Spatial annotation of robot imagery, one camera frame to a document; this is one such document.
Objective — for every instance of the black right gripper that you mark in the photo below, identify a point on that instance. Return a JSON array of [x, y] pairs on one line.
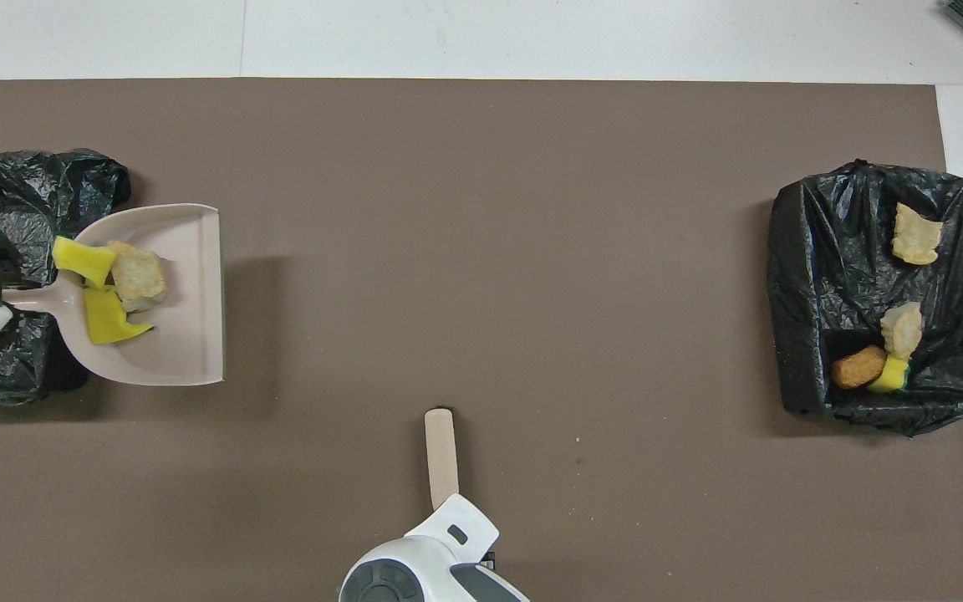
[[487, 558]]

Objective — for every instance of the notched yellow sponge piece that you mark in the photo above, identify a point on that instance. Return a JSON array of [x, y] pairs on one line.
[[80, 257]]

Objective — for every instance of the beige brush black bristles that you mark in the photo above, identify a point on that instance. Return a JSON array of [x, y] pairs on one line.
[[441, 460]]

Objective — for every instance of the green yellow sponge piece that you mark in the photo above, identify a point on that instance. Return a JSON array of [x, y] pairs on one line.
[[105, 322]]

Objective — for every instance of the pale beige foam chunk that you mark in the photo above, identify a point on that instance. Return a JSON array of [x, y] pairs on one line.
[[139, 276]]

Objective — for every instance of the beige plastic dustpan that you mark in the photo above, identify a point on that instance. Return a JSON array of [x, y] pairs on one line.
[[189, 334]]

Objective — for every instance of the yellow sponge chunk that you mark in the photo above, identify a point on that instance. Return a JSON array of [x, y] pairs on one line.
[[893, 378]]

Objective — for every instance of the oval beige chunk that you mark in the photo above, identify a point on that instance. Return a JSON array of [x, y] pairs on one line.
[[902, 329]]

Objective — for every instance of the jagged beige chunk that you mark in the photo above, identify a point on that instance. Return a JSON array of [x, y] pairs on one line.
[[916, 236]]

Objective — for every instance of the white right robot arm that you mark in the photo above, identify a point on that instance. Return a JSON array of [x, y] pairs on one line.
[[423, 577]]

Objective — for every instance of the black bag lined bin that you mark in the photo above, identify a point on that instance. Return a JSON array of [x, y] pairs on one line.
[[38, 192], [833, 276]]

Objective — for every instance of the brown table mat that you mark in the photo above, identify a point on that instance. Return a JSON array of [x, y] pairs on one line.
[[448, 251]]

